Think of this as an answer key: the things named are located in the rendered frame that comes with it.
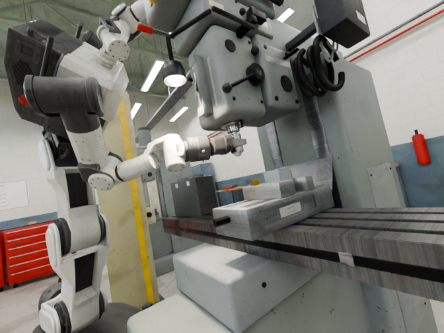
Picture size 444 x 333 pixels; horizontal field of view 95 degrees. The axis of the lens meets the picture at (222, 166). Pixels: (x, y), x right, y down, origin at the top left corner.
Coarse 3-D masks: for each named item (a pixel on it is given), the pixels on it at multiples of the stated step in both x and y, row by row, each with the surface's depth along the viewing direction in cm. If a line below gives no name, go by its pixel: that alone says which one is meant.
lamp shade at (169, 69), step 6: (174, 60) 61; (168, 66) 60; (174, 66) 60; (180, 66) 61; (162, 72) 62; (168, 72) 60; (174, 72) 60; (180, 72) 60; (168, 78) 66; (174, 78) 67; (180, 78) 66; (186, 78) 63; (168, 84) 65; (174, 84) 66; (180, 84) 66
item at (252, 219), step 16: (304, 176) 58; (304, 192) 56; (320, 192) 60; (224, 208) 52; (240, 208) 47; (256, 208) 46; (272, 208) 49; (288, 208) 52; (304, 208) 55; (320, 208) 59; (240, 224) 46; (256, 224) 45; (272, 224) 48; (288, 224) 50
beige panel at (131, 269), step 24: (120, 120) 218; (120, 144) 214; (96, 192) 198; (120, 192) 206; (120, 216) 202; (144, 216) 215; (120, 240) 199; (144, 240) 210; (120, 264) 195; (144, 264) 207; (120, 288) 192; (144, 288) 203
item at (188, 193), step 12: (180, 180) 109; (192, 180) 99; (204, 180) 102; (180, 192) 106; (192, 192) 100; (204, 192) 100; (180, 204) 107; (192, 204) 100; (204, 204) 99; (216, 204) 105; (180, 216) 108
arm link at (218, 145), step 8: (200, 136) 71; (224, 136) 70; (200, 144) 68; (208, 144) 69; (216, 144) 70; (224, 144) 70; (232, 144) 69; (200, 152) 68; (208, 152) 69; (216, 152) 71; (224, 152) 73; (200, 160) 71
